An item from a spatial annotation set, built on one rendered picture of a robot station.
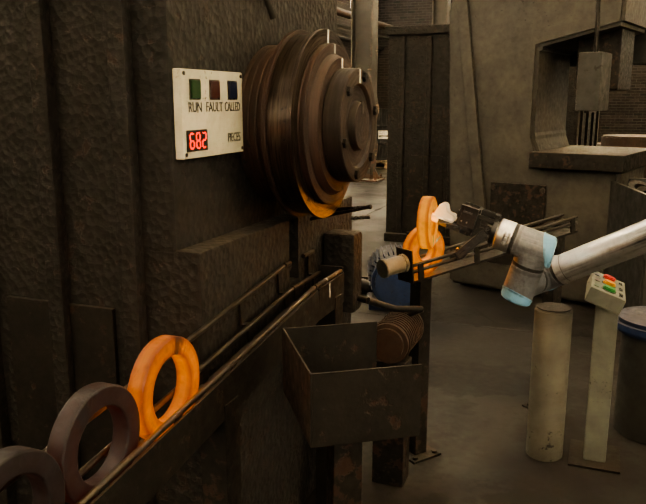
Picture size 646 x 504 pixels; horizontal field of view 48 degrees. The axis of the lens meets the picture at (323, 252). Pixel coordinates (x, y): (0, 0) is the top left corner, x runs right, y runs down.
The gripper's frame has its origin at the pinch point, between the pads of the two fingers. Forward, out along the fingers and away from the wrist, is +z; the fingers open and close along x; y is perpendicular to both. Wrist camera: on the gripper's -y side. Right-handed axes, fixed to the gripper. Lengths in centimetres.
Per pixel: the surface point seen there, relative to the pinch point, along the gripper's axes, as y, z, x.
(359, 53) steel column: 20, 314, -816
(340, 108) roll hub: 27, 19, 46
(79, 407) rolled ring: -17, 17, 128
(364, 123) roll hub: 23.5, 17.0, 31.7
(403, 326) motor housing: -32.7, -4.4, 6.3
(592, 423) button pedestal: -53, -67, -31
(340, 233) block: -10.9, 20.7, 12.5
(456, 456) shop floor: -79, -31, -19
